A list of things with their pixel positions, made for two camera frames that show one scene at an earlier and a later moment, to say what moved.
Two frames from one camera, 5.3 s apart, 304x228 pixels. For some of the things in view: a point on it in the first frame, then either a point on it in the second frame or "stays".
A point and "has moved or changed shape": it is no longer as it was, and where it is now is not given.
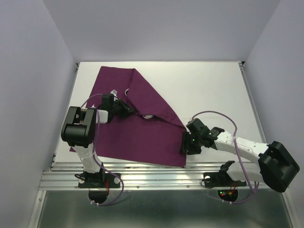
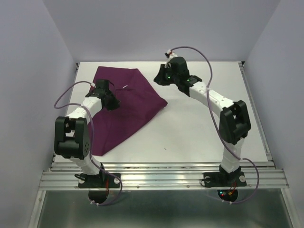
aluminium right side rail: (253, 102) stays
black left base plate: (98, 180) stays
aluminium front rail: (136, 175) stays
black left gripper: (127, 110) → (115, 104)
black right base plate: (223, 179) stays
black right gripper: (186, 146) → (158, 78)
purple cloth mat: (151, 135) has moved or changed shape
